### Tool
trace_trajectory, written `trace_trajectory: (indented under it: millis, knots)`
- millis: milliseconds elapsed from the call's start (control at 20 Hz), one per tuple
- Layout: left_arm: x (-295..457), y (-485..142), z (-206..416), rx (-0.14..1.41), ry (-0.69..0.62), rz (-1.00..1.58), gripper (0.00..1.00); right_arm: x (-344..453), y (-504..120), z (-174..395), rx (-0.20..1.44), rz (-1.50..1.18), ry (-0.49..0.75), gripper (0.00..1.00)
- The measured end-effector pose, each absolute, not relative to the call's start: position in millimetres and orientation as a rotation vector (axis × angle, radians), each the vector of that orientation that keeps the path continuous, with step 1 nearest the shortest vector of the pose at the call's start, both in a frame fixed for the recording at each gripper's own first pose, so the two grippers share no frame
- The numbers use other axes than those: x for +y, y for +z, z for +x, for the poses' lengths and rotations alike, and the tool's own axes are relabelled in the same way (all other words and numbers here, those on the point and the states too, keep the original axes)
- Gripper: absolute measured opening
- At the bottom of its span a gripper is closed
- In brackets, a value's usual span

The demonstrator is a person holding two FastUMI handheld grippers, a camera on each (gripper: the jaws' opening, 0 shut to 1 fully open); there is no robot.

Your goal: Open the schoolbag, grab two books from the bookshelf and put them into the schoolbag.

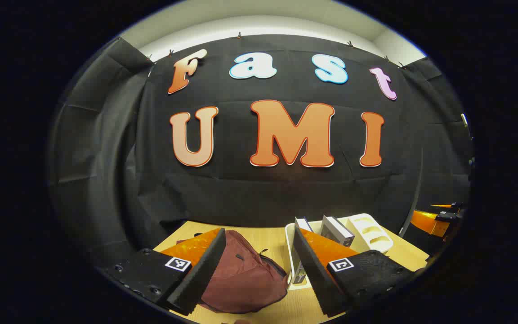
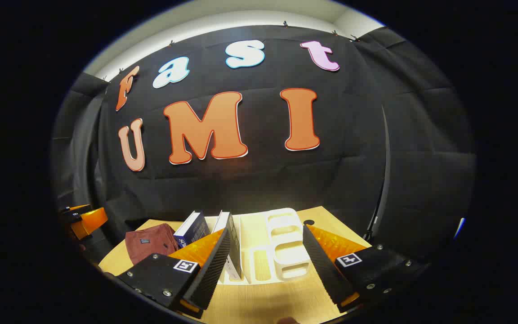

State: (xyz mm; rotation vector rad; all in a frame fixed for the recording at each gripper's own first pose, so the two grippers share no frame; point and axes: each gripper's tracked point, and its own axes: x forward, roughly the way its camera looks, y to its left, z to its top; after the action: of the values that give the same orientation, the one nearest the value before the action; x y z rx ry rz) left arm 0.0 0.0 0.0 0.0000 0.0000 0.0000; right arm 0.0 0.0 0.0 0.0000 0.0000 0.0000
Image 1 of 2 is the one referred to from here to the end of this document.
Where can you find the thin black pole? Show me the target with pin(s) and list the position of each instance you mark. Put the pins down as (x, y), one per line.
(417, 198)

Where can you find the maroon schoolbag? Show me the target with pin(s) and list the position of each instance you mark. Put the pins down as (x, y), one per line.
(245, 279)

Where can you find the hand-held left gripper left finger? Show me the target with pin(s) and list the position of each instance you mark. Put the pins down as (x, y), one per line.
(205, 270)

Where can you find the white bookshelf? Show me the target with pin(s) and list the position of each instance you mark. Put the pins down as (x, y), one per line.
(371, 234)

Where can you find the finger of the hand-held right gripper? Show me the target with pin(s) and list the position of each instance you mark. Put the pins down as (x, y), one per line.
(427, 222)

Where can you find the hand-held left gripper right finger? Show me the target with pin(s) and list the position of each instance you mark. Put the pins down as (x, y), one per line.
(313, 270)

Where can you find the black book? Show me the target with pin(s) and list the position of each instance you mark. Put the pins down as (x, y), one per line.
(337, 231)

